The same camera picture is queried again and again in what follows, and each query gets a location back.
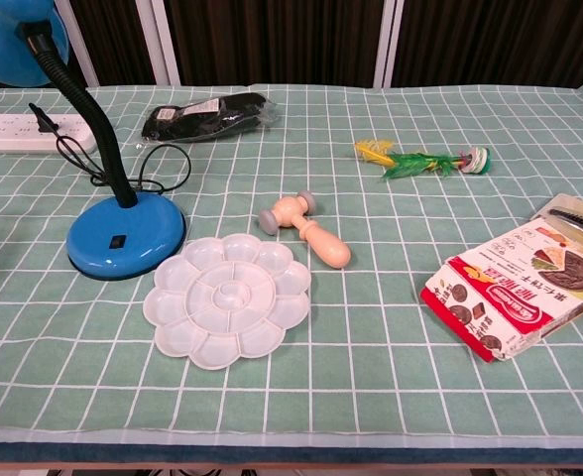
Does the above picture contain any blue desk lamp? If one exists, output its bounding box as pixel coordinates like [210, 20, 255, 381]
[0, 0, 187, 283]

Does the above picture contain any wooden massage roller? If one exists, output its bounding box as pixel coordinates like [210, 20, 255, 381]
[258, 190, 352, 271]

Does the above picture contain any white flower-shaped paint palette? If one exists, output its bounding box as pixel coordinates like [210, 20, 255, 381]
[143, 233, 313, 371]

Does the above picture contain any green checkered tablecloth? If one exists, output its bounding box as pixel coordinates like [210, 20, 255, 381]
[0, 72, 583, 444]

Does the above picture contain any black item in plastic bag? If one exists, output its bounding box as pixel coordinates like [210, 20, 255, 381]
[140, 91, 278, 145]

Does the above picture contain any feather shuttlecock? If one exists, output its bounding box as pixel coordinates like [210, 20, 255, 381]
[353, 139, 492, 180]

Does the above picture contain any red and white biscuit box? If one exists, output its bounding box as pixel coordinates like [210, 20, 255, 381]
[419, 216, 583, 365]

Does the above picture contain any packaged knife on card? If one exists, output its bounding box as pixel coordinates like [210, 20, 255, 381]
[528, 192, 583, 251]

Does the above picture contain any white power strip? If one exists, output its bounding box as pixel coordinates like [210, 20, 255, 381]
[0, 113, 98, 155]

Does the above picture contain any white frame post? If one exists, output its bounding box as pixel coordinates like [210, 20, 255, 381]
[136, 0, 181, 86]
[373, 0, 406, 89]

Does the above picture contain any black power plug with cable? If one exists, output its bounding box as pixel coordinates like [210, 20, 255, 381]
[28, 102, 193, 195]

